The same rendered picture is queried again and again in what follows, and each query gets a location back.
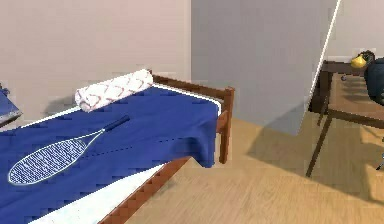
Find brown wooden bed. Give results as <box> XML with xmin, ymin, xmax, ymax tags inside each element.
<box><xmin>0</xmin><ymin>69</ymin><xmax>236</xmax><ymax>224</ymax></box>

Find blue bed blanket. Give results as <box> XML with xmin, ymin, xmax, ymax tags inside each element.
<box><xmin>0</xmin><ymin>85</ymin><xmax>220</xmax><ymax>224</ymax></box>

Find grey open room door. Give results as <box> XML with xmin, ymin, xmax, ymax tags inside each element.
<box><xmin>190</xmin><ymin>0</ymin><xmax>343</xmax><ymax>137</ymax></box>

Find white red patterned pillow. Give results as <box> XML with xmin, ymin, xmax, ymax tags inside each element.
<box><xmin>74</xmin><ymin>68</ymin><xmax>155</xmax><ymax>113</ymax></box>

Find brown wooden desk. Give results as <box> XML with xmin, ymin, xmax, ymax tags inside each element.
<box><xmin>305</xmin><ymin>60</ymin><xmax>384</xmax><ymax>178</ymax></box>

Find yellow round object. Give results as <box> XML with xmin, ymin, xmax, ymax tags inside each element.
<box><xmin>350</xmin><ymin>54</ymin><xmax>368</xmax><ymax>70</ymax></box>

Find blue laptop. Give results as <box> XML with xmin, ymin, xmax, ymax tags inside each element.
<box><xmin>0</xmin><ymin>87</ymin><xmax>24</xmax><ymax>126</ymax></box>

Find dark blue office chair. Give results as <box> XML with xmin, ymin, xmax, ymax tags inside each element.
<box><xmin>363</xmin><ymin>57</ymin><xmax>384</xmax><ymax>171</ymax></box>

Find white tennis racket black handle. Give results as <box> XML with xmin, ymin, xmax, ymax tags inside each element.
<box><xmin>7</xmin><ymin>114</ymin><xmax>131</xmax><ymax>186</ymax></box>

